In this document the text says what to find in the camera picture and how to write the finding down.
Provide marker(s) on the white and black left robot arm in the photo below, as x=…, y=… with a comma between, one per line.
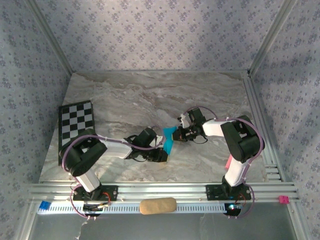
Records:
x=115, y=150

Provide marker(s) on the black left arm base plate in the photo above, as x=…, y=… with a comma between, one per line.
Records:
x=111, y=193

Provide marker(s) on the black and white checkerboard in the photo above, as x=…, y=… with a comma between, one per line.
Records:
x=75, y=117

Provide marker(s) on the blue paper sheet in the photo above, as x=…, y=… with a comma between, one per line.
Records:
x=168, y=147

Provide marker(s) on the small magenta block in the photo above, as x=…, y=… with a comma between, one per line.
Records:
x=284, y=199

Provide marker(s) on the pink cylinder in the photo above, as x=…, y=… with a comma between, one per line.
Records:
x=227, y=165

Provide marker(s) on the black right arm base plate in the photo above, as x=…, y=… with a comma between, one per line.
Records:
x=213, y=192

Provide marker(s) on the black controller board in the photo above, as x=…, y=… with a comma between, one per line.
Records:
x=92, y=208
x=232, y=208

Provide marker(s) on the aluminium frame post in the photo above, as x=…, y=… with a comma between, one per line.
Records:
x=51, y=37
x=270, y=37

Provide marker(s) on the small blue tag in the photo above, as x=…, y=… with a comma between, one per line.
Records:
x=45, y=205

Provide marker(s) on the long aluminium mounting rail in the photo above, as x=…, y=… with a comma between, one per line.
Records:
x=160, y=191

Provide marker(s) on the tan cork block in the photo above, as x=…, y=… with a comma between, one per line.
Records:
x=157, y=205

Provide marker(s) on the aluminium side rail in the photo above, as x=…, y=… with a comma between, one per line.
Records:
x=252, y=100

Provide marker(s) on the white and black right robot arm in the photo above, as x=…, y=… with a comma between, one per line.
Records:
x=212, y=128

